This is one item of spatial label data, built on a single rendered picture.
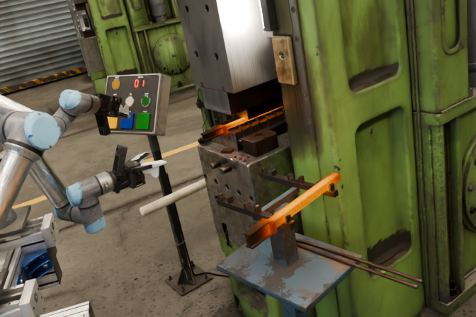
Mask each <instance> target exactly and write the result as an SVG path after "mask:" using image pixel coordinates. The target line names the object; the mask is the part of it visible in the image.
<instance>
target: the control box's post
mask: <svg viewBox="0 0 476 317"><path fill-rule="evenodd" d="M147 137H148V140H149V145H150V149H151V151H152V155H153V158H154V161H159V160H163V159H162V154H161V151H160V147H159V142H158V139H157V135H147ZM158 177H159V182H160V185H161V190H162V193H163V196H164V197H165V196H167V195H170V194H171V191H170V187H169V182H168V179H167V176H166V171H165V167H164V165H161V166H159V176H158ZM166 209H167V212H168V215H169V221H170V223H171V228H172V231H173V235H174V239H175V242H176V243H177V244H179V243H181V242H183V237H182V234H181V230H180V226H179V221H178V218H177V215H176V210H175V206H174V203H172V204H170V205H168V206H166ZM176 247H177V250H178V255H179V258H180V261H181V267H182V268H183V269H184V272H185V275H186V280H187V281H189V279H188V275H187V272H186V269H187V268H188V269H189V270H190V272H191V269H190V265H189V262H188V257H187V254H186V249H185V246H184V243H182V244H181V245H179V246H176Z"/></svg>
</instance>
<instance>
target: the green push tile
mask: <svg viewBox="0 0 476 317"><path fill-rule="evenodd" d="M150 117H151V113H138V114H137V125H136V129H149V124H150Z"/></svg>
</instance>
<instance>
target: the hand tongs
mask: <svg viewBox="0 0 476 317"><path fill-rule="evenodd" d="M298 242H300V243H305V244H308V245H311V246H314V247H317V248H321V249H322V250H326V251H329V252H331V253H335V254H337V255H341V256H344V257H346V258H349V259H352V260H355V261H358V262H360V263H364V264H366V265H369V266H372V267H376V268H378V269H381V270H384V271H387V272H390V273H392V274H395V275H399V276H401V277H405V278H407V279H410V280H413V281H415V282H419V283H423V280H422V279H419V278H417V277H413V276H411V275H408V274H405V273H403V272H399V271H396V270H393V269H390V268H388V267H384V266H382V265H378V264H375V263H372V262H369V261H367V260H363V259H361V258H357V257H355V256H352V255H349V254H346V253H342V252H340V251H337V250H334V249H331V248H328V247H325V246H321V245H319V244H316V243H313V242H310V241H306V240H302V239H298V238H297V239H296V243H297V246H298V247H301V248H303V249H305V250H308V251H311V252H313V253H317V254H319V255H323V256H325V257H328V258H331V259H333V260H336V261H339V262H341V263H345V264H347V265H350V266H353V267H356V268H358V269H361V270H365V271H367V272H370V273H373V274H375V275H378V276H381V277H384V278H387V279H390V280H392V281H395V282H398V283H400V284H404V285H407V286H408V287H412V288H415V289H418V288H419V287H418V285H416V284H413V283H411V282H407V281H404V280H402V279H399V278H396V277H393V276H390V275H386V274H385V273H382V272H378V271H376V270H372V269H370V268H368V267H364V266H362V265H358V264H356V263H353V262H350V261H347V260H344V259H342V258H338V257H336V256H333V255H330V254H328V253H324V252H322V251H319V250H316V249H314V248H310V247H307V246H304V245H302V244H300V243H298Z"/></svg>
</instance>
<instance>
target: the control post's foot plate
mask: <svg viewBox="0 0 476 317"><path fill-rule="evenodd" d="M191 265H192V268H193V272H194V273H195V274H198V273H202V272H205V271H204V270H202V269H201V268H200V267H198V266H197V265H196V264H194V263H193V261H192V260H191ZM186 272H187V275H188V279H189V281H187V280H186V275H185V272H184V269H183V268H182V269H181V271H180V272H178V273H176V274H175V275H172V276H171V275H169V278H167V279H166V280H165V282H166V283H167V284H168V285H169V286H170V287H171V288H172V289H173V290H174V291H176V292H177V293H178V294H180V295H181V296H185V295H187V294H189V293H190V292H192V291H195V290H197V289H198V288H200V287H201V286H203V285H204V284H207V283H208V282H210V281H211V280H213V279H214V277H212V276H211V275H209V274H207V273H205V274H203V275H193V273H192V272H190V270H189V269H188V268H187V269H186Z"/></svg>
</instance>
